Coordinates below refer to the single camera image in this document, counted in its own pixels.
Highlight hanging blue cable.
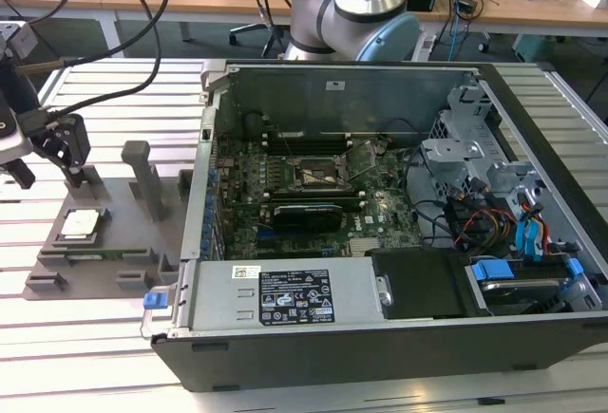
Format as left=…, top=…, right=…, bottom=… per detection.
left=449, top=2, right=461, bottom=61

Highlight hard disk in blue carrier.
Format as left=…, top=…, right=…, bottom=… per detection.
left=467, top=254, right=586, bottom=317

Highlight teal box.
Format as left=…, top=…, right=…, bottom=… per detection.
left=511, top=32, right=564, bottom=64

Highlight silver CPU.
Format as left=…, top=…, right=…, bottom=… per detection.
left=62, top=210, right=103, bottom=238

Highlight blue case latch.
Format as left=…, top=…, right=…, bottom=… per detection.
left=142, top=291, right=171, bottom=312

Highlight blue flat data wire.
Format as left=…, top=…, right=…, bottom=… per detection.
left=527, top=198, right=547, bottom=262
left=514, top=216, right=532, bottom=260

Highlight CPU socket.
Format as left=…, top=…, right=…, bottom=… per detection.
left=292, top=154, right=351, bottom=194

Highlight white power strip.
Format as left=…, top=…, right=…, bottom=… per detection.
left=413, top=32, right=436, bottom=61

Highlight open black PC case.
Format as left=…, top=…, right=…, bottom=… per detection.
left=141, top=59, right=608, bottom=393

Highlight green motherboard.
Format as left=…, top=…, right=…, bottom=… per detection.
left=216, top=135, right=424, bottom=262

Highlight green RAM stick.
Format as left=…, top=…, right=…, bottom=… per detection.
left=65, top=249, right=128, bottom=262

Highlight black case cable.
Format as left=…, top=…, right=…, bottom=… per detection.
left=402, top=144, right=457, bottom=248

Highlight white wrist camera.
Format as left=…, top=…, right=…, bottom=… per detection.
left=0, top=113, right=25, bottom=163

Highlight black graphics card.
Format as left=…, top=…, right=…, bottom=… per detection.
left=268, top=199, right=346, bottom=235

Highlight silver power supply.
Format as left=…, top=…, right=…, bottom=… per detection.
left=171, top=256, right=395, bottom=336

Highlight silver drive cage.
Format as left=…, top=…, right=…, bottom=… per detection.
left=420, top=84, right=547, bottom=210

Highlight small silver heatsink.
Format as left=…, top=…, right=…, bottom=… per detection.
left=349, top=236, right=384, bottom=257

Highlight red yellow power wires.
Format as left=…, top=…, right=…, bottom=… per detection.
left=453, top=207, right=519, bottom=249

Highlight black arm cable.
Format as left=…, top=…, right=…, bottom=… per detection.
left=45, top=0, right=173, bottom=122

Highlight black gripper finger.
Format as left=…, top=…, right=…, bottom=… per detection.
left=32, top=114, right=92, bottom=189
left=4, top=159, right=37, bottom=191

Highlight black office chair base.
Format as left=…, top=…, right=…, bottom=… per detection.
left=228, top=23, right=291, bottom=58

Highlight black plastic shroud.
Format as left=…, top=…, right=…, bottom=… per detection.
left=370, top=249, right=469, bottom=322

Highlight grey-brown parts rack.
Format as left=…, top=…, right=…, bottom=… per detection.
left=22, top=140, right=196, bottom=301

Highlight brown cable sleeve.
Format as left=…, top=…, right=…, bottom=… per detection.
left=16, top=58, right=66, bottom=77

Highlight metal socket cover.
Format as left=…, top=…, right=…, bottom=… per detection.
left=341, top=141, right=382, bottom=182

